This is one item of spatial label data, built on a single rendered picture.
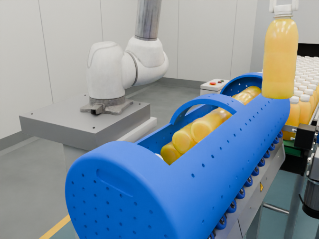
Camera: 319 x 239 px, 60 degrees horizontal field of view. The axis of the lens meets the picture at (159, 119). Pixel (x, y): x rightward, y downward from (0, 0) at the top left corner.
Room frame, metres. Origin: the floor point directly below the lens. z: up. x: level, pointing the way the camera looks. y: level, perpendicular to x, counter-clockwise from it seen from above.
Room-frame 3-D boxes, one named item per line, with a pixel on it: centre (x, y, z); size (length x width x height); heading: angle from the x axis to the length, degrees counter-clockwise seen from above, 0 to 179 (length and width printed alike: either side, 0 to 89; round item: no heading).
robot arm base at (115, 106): (1.14, 0.23, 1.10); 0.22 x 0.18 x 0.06; 165
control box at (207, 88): (1.52, -0.32, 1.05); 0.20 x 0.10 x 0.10; 146
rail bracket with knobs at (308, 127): (1.11, -0.63, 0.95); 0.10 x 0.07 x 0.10; 56
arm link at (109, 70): (1.16, 0.22, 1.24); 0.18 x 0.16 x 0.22; 131
